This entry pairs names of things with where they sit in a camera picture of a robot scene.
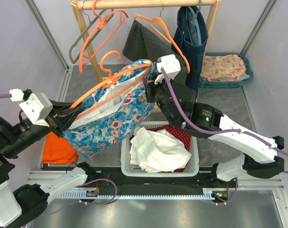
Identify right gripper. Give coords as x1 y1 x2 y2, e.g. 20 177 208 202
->
143 72 178 126

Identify blue floral skirt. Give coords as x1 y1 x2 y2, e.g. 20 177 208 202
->
64 59 155 158

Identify red polka dot skirt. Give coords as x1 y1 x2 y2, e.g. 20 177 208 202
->
129 124 192 173

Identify orange hanger of floral skirt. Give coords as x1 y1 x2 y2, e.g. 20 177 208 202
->
70 50 153 120

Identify white blouse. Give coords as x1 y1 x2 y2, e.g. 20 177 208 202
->
129 126 192 173

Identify orange hanger of blouse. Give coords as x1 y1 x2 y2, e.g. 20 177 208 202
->
78 0 130 74

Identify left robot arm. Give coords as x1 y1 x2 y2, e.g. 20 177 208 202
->
0 101 96 228

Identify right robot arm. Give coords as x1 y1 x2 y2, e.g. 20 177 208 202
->
143 78 284 187

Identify orange hanger of grey garment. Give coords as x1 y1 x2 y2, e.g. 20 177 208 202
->
134 0 190 73

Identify blue-grey hanger of denim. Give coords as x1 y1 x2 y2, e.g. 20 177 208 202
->
185 0 202 45

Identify orange cloth on floor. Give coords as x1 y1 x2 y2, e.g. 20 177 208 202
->
42 133 78 164

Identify green laundry tub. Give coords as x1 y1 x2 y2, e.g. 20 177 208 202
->
200 53 253 88

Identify grey dotted garment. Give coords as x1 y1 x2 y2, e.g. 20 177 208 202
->
123 20 192 88

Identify dark denim garment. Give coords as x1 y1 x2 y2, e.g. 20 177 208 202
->
173 6 208 91

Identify pink patterned clothes in tub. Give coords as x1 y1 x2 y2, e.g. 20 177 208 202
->
201 54 250 82

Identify white plastic laundry basket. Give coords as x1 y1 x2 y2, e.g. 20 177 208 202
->
121 121 199 178

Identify wooden clothes rack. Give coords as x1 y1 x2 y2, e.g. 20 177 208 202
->
71 0 221 83

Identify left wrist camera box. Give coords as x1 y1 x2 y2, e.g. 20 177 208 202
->
19 93 53 127

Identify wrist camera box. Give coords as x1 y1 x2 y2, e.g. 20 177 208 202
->
19 93 53 127
154 54 181 85

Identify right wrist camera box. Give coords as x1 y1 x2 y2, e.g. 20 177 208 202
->
154 54 181 85

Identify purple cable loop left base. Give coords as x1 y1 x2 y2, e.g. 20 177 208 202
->
41 178 118 217

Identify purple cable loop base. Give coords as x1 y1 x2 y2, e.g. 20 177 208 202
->
41 178 118 217
203 183 238 206

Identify slotted cable duct rail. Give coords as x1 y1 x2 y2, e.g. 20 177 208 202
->
58 189 215 200

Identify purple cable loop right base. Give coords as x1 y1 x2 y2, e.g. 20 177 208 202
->
203 183 238 206

